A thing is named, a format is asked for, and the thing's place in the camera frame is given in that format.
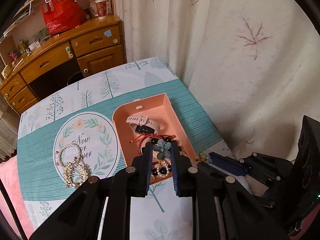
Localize black bead bracelet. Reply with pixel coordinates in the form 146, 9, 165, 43
150, 137, 176, 178

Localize red white paper cup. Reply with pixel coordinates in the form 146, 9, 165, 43
95, 0, 107, 20

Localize white pearl necklace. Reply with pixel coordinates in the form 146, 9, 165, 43
151, 149, 187, 181

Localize red plastic bag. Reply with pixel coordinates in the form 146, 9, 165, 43
41, 0, 87, 35

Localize white lace fabric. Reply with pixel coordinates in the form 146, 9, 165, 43
0, 94, 20, 161

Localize teal fabric flower clip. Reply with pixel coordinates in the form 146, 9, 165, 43
152, 139, 171, 160

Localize pink jewelry box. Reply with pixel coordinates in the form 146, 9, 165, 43
112, 93, 196, 185

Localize pink bed blanket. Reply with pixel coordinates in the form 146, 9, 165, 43
0, 156, 34, 238

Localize tree-print teal tablecloth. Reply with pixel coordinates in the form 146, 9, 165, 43
17, 57, 232, 229

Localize wooden desk with drawers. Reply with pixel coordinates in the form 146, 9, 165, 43
1, 15, 126, 114

